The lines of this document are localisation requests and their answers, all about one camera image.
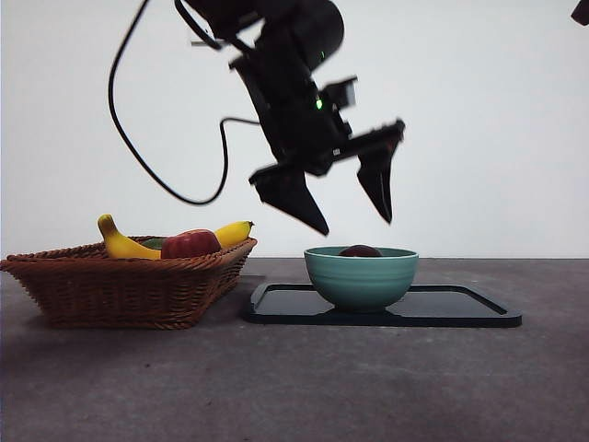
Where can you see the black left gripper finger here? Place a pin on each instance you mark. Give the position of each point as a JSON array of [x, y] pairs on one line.
[[377, 179], [290, 198]]

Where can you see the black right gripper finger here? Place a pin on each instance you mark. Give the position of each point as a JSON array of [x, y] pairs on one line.
[[582, 11]]

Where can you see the dark red plum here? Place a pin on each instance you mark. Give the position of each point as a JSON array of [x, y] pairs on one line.
[[361, 252]]

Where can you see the teal ribbed bowl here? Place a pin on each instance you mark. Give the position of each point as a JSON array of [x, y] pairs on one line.
[[361, 285]]

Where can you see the red apple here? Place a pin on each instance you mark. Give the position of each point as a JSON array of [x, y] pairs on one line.
[[191, 244]]

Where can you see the black rectangular tray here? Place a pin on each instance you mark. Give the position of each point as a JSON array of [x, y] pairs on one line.
[[442, 308]]

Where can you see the green avocado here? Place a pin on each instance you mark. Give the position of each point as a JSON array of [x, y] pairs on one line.
[[153, 243]]

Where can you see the yellow banana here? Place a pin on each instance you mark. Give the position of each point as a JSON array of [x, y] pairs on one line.
[[119, 247]]

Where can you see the brown wicker basket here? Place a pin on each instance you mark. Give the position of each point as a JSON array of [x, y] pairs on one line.
[[115, 294]]

